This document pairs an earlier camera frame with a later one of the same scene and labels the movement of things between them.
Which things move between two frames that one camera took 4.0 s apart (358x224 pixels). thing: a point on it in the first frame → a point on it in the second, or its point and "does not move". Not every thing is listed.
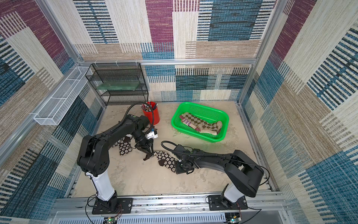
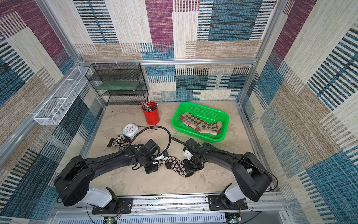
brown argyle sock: [205, 125] does not move
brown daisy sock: [125, 146] does not move
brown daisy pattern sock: [164, 159] does not move
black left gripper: [147, 147] → [154, 169]
